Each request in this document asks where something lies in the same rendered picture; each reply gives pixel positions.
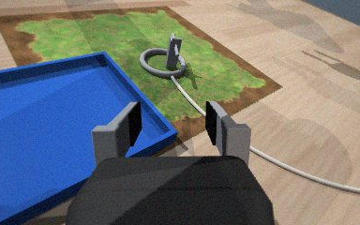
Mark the light grey ring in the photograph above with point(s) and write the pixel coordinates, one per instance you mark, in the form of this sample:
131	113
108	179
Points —
159	72

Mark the green grass turf mat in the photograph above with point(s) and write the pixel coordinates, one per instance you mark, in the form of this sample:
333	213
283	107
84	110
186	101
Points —
213	72

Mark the blue tray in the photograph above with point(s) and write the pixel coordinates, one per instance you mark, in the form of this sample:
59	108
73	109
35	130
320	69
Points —
47	112

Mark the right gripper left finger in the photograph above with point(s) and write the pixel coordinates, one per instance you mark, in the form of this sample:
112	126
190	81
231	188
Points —
114	140

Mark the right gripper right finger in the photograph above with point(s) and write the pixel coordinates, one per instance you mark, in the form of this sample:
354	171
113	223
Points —
230	138

